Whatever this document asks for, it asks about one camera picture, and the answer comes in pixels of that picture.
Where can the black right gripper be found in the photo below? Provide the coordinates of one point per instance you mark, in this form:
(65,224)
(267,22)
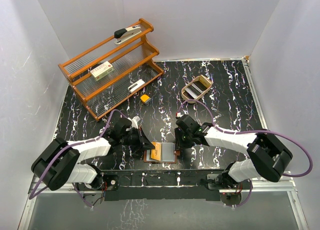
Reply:
(180,144)

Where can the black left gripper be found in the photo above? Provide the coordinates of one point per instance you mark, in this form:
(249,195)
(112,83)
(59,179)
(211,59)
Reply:
(143,142)

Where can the yellow credit card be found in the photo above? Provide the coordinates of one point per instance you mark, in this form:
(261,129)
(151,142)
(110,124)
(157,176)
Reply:
(156,153)

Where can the brown leather card holder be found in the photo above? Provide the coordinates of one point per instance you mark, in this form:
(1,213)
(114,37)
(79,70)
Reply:
(169,154)

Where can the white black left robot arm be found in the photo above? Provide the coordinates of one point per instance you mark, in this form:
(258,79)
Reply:
(60,162)

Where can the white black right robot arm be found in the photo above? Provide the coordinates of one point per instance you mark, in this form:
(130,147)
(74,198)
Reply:
(268,157)

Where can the cream oval card tray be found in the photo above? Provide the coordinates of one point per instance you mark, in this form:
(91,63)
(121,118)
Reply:
(205,81)

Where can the yellow grey eraser block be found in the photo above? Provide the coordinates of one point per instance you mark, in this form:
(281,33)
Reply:
(145,99)

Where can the small white black device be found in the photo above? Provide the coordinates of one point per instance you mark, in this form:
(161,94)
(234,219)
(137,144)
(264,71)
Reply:
(135,85)

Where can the orange wooden shelf rack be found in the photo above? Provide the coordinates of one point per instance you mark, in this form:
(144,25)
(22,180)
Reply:
(132,60)

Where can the white staples box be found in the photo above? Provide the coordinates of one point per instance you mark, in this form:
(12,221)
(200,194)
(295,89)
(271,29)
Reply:
(102,70)

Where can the black white stapler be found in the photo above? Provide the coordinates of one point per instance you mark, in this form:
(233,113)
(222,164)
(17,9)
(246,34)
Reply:
(124,34)

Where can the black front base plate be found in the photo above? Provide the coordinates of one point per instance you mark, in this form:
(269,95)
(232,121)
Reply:
(159,184)

